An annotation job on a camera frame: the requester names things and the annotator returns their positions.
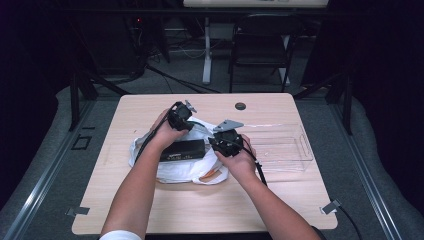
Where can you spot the white desk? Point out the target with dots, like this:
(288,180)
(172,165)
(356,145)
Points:
(207,50)

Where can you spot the grey tape piece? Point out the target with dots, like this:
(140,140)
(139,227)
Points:
(330,206)
(78,211)

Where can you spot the black metal stand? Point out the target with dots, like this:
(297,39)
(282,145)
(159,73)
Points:
(347,103)
(74,100)

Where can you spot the person's right hand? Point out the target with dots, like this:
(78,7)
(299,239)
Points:
(241,163)

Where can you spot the white sleeve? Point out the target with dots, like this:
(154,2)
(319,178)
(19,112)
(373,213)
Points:
(120,235)

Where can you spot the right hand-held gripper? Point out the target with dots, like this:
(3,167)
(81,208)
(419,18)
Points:
(228,143)

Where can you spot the dark equipment cabinet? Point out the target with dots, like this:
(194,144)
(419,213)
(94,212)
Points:
(113,46)

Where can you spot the person's left hand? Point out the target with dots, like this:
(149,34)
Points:
(165,135)

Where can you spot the black folding chair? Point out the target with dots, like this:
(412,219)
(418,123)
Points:
(260,50)

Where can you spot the white green orange tote bag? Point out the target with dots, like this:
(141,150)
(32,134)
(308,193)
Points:
(180,170)

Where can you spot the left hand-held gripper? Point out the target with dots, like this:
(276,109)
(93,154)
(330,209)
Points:
(179,118)

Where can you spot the black rectangular box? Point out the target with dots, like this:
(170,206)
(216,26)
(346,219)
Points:
(183,150)

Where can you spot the metal floor rail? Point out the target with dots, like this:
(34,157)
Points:
(370,180)
(43,180)

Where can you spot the clear plastic container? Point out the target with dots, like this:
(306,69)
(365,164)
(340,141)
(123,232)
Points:
(283,150)

